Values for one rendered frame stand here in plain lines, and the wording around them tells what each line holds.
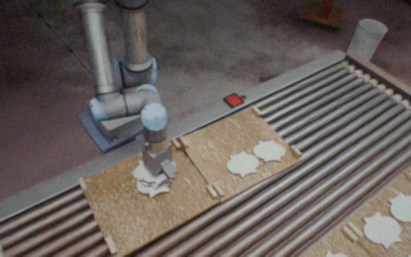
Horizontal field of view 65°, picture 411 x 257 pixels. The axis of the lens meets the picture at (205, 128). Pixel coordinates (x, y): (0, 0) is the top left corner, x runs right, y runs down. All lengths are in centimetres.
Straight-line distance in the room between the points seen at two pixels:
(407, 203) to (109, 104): 115
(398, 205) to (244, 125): 68
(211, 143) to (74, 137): 159
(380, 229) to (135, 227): 87
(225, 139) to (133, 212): 50
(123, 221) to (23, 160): 165
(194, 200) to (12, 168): 177
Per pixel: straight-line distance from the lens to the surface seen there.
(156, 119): 96
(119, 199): 123
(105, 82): 105
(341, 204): 137
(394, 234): 136
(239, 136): 142
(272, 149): 139
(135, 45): 125
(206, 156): 133
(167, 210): 119
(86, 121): 160
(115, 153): 138
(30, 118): 302
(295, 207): 129
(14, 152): 281
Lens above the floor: 199
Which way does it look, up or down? 47 degrees down
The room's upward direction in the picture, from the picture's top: 5 degrees clockwise
